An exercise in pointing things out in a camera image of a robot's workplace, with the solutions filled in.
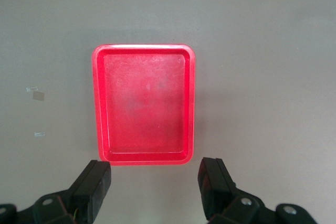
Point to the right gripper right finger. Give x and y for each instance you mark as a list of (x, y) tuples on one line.
[(215, 187)]

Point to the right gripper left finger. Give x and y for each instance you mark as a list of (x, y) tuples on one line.
[(90, 190)]

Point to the clear tape scrap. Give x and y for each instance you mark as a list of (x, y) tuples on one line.
[(32, 89), (39, 134)]

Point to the brown tape scrap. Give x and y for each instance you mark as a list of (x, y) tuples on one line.
[(39, 95)]

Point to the red plastic tray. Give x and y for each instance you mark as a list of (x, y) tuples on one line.
[(144, 103)]

